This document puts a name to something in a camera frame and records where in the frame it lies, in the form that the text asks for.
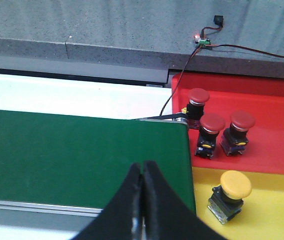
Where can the yellow plastic bin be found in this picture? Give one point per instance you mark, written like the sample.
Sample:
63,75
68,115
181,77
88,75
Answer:
262,214

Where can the red plastic bin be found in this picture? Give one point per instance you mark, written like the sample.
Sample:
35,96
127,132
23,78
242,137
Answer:
262,97

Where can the green conveyor belt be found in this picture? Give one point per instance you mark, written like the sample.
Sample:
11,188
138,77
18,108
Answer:
82,155

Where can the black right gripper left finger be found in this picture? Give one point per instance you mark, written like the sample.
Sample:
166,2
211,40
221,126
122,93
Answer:
121,219

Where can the red mushroom push button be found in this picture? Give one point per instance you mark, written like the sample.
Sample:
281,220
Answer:
195,108
210,126
234,138

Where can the small green circuit board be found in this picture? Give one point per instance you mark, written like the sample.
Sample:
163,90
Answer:
201,39

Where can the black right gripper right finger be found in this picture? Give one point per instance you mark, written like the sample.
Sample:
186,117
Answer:
166,217

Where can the grey stone counter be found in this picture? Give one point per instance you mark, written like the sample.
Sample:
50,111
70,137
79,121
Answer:
141,39

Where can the yellow mushroom push button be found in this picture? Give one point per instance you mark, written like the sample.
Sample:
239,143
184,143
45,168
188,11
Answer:
226,200

